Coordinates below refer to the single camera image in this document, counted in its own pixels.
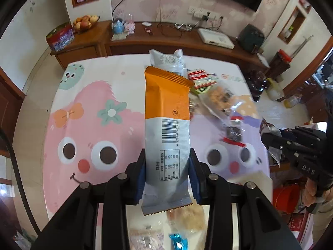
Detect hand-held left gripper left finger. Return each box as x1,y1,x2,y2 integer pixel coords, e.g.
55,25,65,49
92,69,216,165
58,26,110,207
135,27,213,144
31,148,147,250

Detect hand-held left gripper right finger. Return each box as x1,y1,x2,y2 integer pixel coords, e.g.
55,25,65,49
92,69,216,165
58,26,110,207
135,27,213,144
189,148,302,250

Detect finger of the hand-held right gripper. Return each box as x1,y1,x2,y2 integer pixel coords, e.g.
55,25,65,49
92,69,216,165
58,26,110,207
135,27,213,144
282,126,327,146
261,133,299,159

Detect dark foil snack packet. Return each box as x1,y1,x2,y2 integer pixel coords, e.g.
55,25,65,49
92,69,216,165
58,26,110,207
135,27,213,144
259,117,283,167

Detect clear packet of yellow biscuits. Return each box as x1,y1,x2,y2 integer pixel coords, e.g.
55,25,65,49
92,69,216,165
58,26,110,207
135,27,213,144
166,204,209,233

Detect white plastic tray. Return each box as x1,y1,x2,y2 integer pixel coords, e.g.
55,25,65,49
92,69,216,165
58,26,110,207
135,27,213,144
125,170,273,250

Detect pink packet with white label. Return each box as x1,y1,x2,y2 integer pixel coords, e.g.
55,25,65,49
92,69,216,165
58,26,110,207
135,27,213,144
129,228,164,250

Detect blue candy packet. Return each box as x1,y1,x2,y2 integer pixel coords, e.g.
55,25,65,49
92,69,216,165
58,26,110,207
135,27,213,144
169,233,188,250

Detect orange and grey snack packet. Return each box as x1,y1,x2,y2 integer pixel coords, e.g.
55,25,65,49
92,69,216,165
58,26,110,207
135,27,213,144
141,66,194,216

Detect person's right forearm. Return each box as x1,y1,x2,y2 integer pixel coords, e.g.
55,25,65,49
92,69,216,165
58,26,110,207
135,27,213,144
312,187,333,243

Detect person's right hand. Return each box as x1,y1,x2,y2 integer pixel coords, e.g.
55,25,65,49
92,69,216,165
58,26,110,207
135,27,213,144
304,178,320,207

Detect plastic bottle with yellow liquid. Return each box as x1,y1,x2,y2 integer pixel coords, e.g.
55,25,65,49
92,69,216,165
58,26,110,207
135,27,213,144
283,94,302,108

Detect red bucket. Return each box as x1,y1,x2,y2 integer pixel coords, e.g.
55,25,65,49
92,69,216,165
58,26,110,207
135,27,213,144
273,184,307,214

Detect dark cookie packet red ends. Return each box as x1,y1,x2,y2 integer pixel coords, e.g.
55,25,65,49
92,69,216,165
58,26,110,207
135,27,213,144
223,115,246,148

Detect cream plastic jug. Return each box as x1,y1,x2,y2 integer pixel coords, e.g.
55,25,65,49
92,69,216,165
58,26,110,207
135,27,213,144
265,78,284,101

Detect clear packet of nuts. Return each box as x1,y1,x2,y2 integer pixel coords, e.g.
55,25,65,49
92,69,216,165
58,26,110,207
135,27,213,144
189,94,199,118

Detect clear packet of orange pastry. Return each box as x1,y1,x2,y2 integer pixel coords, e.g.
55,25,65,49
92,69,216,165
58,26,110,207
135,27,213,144
199,81,257,125

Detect dark container with red lid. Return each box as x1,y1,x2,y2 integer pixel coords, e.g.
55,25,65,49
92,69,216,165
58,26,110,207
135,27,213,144
269,49,291,82

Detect printed cartoon tablecloth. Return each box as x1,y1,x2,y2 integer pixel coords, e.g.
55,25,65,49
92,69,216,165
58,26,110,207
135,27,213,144
18,54,272,220

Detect white paper sheet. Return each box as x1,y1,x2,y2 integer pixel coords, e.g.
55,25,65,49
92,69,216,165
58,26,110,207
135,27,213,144
257,53,270,67

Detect red white cookie packet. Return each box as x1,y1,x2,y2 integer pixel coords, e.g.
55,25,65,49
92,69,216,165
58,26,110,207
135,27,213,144
188,68,218,86

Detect dark air fryer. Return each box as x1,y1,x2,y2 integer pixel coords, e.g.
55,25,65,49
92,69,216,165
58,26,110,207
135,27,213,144
238,23,266,55

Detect white set-top box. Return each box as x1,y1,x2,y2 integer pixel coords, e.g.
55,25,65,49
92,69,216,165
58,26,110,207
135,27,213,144
197,28,235,49

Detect grey white snack packet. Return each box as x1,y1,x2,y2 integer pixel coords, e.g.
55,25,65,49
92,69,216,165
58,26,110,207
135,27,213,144
149,49,188,77

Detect wooden television cabinet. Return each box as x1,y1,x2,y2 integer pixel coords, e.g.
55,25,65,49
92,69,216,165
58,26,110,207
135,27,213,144
51,20,270,69

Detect brown wooden door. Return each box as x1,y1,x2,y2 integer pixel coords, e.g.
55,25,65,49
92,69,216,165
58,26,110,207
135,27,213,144
0,68,26,159

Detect pink figurine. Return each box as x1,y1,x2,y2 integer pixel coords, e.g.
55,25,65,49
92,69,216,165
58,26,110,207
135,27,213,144
124,18,136,34

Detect blue snow globe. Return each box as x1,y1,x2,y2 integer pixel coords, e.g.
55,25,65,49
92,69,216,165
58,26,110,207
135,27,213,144
112,18,125,34

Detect decorated round tin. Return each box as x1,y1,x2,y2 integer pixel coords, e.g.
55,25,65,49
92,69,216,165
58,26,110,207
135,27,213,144
45,23,75,53

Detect bowl of fruit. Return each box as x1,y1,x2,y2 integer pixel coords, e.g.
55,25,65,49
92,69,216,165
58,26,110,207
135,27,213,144
72,14,101,33

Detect white wall sockets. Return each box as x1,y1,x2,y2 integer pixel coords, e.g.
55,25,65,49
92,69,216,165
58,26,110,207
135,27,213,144
189,5,224,23

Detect thin black cable loop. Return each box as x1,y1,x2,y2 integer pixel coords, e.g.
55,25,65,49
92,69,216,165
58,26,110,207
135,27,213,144
157,22,190,38

